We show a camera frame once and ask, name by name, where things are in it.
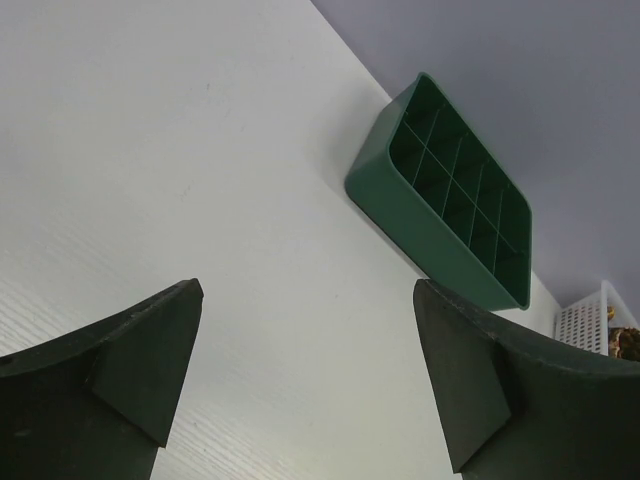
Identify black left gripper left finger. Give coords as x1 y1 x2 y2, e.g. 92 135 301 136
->
1 279 203 479

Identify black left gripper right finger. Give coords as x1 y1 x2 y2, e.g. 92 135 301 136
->
413 279 639 479

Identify white perforated plastic basket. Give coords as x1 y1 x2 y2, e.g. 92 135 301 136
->
553 280 639 356

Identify colourful patterned tie in basket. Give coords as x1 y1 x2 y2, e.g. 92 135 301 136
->
607 306 640 362

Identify green divided plastic tray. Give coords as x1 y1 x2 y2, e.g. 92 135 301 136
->
344 73 533 311

